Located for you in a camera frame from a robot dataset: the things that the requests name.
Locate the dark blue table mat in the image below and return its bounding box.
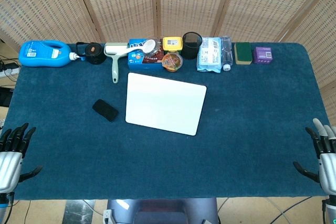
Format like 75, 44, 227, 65
1, 41, 332, 201

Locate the blue cookie box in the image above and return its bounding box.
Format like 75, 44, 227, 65
127, 38, 165, 71

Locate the green yellow sponge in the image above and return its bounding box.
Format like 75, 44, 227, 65
234, 42, 254, 66

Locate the steel wool scrubber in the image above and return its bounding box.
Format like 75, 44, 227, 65
146, 38, 164, 58

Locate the purple small box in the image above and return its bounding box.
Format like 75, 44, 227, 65
253, 46, 274, 65

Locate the blue white wipes pack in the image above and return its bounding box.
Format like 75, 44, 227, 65
196, 36, 228, 73

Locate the lint roller with grey handle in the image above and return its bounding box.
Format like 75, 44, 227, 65
103, 42, 132, 84

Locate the white plastic spoon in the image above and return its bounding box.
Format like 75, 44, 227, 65
115, 39, 157, 57

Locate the black eraser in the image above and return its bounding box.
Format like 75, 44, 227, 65
92, 99, 119, 123

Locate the black mesh pen holder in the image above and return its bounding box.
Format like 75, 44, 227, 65
181, 31, 204, 60

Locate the woven wooden folding screen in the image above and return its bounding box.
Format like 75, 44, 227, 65
0, 0, 336, 120

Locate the blue detergent bottle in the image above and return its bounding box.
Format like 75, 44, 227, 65
18, 40, 80, 68

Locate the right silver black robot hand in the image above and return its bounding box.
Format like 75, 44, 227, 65
292, 118, 336, 196

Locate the black flask with strap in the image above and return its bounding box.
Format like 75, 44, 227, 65
76, 41, 107, 66

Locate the yellow lidded box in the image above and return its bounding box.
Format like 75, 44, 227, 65
162, 36, 183, 52

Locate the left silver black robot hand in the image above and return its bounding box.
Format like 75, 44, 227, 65
0, 122, 44, 194

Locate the grey robot torso base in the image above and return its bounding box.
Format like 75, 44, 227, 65
103, 198, 220, 224

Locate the white board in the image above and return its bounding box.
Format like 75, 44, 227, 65
125, 72, 207, 136

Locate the orange jelly cup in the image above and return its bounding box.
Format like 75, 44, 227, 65
161, 51, 184, 73

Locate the clear plastic water bottle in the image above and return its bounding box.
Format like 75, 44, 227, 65
219, 36, 234, 72

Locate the white power strip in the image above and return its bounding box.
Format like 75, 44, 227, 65
0, 67, 20, 78

